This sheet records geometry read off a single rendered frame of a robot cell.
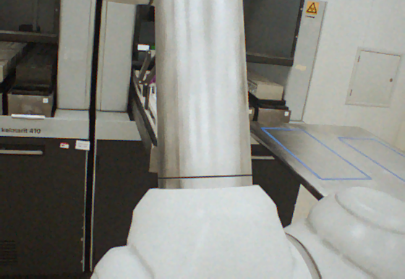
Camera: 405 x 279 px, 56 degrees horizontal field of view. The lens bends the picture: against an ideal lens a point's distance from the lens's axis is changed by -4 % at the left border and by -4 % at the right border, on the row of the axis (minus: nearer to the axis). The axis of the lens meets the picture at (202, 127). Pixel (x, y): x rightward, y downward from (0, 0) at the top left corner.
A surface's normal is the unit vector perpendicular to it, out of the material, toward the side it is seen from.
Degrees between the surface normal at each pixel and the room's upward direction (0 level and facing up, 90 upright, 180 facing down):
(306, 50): 90
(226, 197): 23
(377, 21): 90
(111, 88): 90
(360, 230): 45
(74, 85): 90
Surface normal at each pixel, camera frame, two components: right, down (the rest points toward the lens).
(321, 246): -0.06, -0.88
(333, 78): 0.26, 0.33
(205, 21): 0.07, -0.13
